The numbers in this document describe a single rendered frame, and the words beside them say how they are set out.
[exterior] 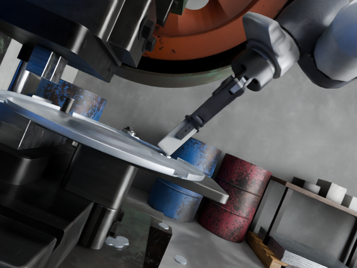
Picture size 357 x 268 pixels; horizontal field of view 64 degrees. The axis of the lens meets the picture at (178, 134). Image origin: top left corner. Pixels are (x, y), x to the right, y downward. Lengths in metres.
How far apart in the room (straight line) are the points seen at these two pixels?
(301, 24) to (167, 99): 3.25
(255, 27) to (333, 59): 0.13
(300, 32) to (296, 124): 3.57
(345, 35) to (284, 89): 3.60
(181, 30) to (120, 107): 3.00
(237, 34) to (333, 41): 0.35
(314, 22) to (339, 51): 0.10
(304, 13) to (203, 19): 0.34
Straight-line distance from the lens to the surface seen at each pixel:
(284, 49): 0.53
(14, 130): 0.37
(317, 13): 0.57
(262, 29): 0.50
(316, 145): 4.23
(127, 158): 0.27
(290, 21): 0.56
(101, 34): 0.36
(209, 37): 0.78
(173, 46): 0.77
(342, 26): 0.49
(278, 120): 4.00
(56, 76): 0.44
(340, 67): 0.52
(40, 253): 0.24
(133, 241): 0.48
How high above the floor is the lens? 0.82
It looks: 1 degrees up
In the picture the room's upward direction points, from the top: 23 degrees clockwise
